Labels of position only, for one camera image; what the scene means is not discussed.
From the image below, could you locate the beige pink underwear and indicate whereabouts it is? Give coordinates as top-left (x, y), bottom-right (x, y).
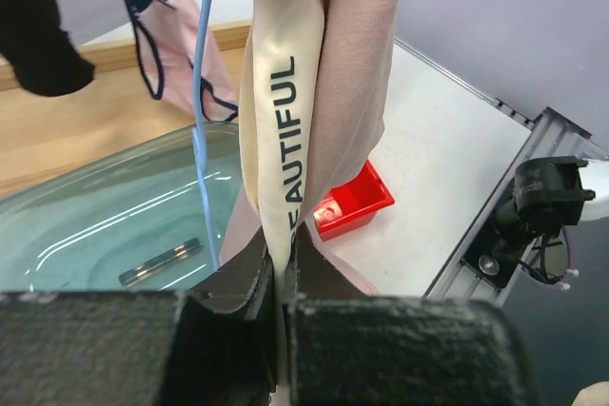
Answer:
top-left (221, 0), bottom-right (406, 298)

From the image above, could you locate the blue wire hanger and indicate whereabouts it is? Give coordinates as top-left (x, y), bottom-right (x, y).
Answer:
top-left (191, 0), bottom-right (220, 271)

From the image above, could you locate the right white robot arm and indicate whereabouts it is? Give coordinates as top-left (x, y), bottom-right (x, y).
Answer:
top-left (463, 156), bottom-right (608, 291)

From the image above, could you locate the wooden clothes rack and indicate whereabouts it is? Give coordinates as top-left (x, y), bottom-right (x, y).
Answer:
top-left (0, 20), bottom-right (253, 193)

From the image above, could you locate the red plastic bin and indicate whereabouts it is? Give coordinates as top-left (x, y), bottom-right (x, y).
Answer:
top-left (313, 161), bottom-right (395, 242)

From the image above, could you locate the aluminium mounting rail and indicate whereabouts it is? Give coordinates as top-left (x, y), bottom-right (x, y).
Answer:
top-left (403, 45), bottom-right (608, 301)

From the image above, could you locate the black underwear beige waistband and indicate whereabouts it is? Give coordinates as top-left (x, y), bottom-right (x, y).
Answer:
top-left (1, 0), bottom-right (94, 97)

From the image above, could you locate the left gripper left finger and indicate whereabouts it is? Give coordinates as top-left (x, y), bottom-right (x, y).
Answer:
top-left (193, 230), bottom-right (277, 392)

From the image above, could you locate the pink underwear navy trim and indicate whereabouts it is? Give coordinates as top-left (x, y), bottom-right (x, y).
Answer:
top-left (123, 0), bottom-right (238, 122)

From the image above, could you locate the teal plastic basin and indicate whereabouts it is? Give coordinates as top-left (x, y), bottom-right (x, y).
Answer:
top-left (1, 123), bottom-right (242, 291)

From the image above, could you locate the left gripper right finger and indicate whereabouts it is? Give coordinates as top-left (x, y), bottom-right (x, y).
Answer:
top-left (281, 234), bottom-right (369, 392)

